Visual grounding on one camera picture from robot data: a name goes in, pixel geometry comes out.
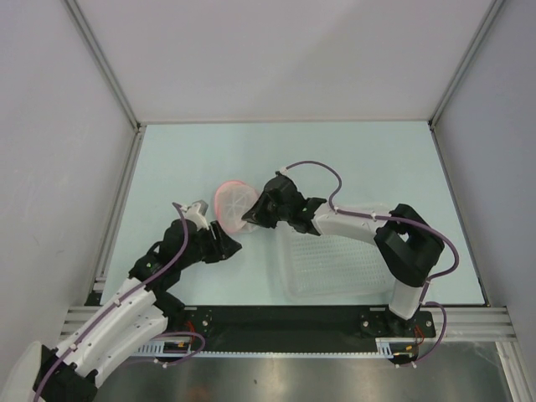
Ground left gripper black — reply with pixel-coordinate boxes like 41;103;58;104
178;220;241;269

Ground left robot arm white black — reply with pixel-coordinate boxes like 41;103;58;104
33;218;242;401

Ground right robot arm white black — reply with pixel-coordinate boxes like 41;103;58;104
242;173;446;336

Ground white perforated plastic tray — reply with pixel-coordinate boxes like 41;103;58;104
276;223;394;304

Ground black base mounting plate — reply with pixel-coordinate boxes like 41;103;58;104
173;306;436;346

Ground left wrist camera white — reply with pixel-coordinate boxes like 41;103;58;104
181;200;209;230

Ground white slotted cable duct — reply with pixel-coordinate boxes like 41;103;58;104
133;337;418;361

